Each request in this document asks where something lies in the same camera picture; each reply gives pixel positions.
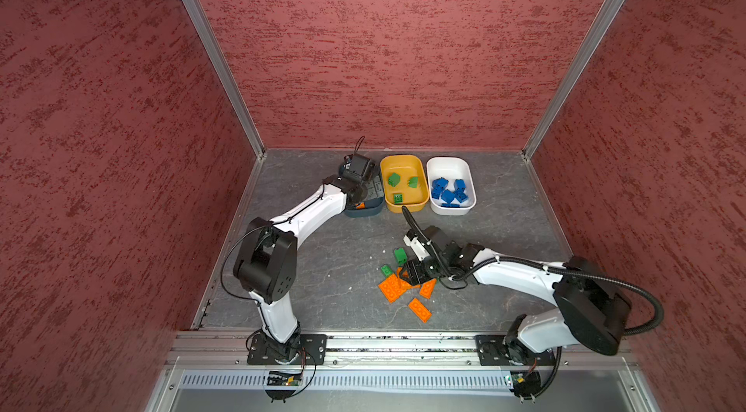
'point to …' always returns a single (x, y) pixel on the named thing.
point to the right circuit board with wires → (525, 384)
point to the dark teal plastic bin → (375, 196)
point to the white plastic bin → (452, 186)
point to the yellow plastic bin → (405, 182)
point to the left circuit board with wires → (283, 378)
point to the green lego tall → (386, 269)
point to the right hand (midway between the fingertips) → (407, 279)
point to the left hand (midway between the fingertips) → (365, 195)
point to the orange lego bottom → (422, 312)
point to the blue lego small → (459, 185)
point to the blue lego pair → (441, 181)
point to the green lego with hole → (398, 198)
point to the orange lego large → (393, 288)
